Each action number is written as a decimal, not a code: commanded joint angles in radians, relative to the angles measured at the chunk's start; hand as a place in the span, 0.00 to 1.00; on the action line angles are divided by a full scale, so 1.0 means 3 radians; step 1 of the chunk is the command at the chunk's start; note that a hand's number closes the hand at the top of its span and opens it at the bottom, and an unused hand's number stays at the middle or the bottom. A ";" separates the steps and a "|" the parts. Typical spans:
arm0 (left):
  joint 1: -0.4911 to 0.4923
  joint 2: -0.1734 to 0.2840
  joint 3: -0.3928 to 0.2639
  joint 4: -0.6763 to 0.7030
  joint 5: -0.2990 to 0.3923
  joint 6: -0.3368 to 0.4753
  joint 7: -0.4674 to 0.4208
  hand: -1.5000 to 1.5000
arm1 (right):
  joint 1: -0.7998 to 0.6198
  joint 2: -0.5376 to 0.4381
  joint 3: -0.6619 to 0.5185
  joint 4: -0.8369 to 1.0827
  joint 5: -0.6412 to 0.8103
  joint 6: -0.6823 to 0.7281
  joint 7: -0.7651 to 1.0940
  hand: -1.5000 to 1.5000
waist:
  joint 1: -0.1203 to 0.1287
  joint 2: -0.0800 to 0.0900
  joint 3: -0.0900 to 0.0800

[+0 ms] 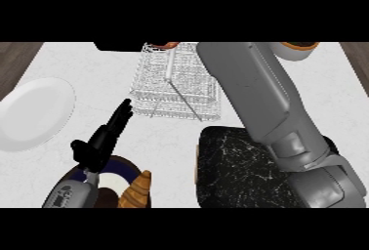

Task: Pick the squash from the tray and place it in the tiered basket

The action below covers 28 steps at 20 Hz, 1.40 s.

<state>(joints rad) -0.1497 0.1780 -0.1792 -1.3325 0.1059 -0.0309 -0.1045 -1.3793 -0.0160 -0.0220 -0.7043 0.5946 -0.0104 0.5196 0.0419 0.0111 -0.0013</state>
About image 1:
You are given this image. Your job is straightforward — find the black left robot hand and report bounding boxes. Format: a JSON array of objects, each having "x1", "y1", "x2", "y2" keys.
[{"x1": 69, "y1": 98, "x2": 134, "y2": 174}]

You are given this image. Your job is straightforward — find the black marble tray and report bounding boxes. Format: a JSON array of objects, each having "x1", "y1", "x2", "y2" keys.
[{"x1": 193, "y1": 125, "x2": 308, "y2": 209}]

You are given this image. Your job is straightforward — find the dark blue rimmed plate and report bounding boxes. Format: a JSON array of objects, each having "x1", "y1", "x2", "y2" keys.
[{"x1": 56, "y1": 154, "x2": 153, "y2": 209}]

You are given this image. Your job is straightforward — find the dark brown round pastry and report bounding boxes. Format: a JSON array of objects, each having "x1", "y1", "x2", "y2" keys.
[{"x1": 91, "y1": 188, "x2": 121, "y2": 209}]

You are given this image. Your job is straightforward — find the brown croissant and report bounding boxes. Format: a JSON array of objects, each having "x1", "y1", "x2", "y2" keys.
[{"x1": 116, "y1": 169, "x2": 153, "y2": 209}]

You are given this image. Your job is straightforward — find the white plate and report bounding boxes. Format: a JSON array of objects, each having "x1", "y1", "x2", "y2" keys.
[{"x1": 0, "y1": 76, "x2": 78, "y2": 153}]

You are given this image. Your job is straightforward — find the black appliance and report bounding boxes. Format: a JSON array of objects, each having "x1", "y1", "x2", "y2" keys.
[{"x1": 91, "y1": 41, "x2": 146, "y2": 53}]

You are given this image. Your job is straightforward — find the orange brown food item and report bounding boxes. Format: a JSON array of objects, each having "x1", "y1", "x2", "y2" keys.
[{"x1": 147, "y1": 41, "x2": 181, "y2": 51}]

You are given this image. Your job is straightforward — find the orange rimmed white bowl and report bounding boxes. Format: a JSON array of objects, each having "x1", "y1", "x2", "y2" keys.
[{"x1": 267, "y1": 41, "x2": 321, "y2": 63}]

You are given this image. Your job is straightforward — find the silver wire tiered basket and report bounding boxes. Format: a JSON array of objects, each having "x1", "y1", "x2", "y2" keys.
[{"x1": 127, "y1": 42, "x2": 222, "y2": 123}]

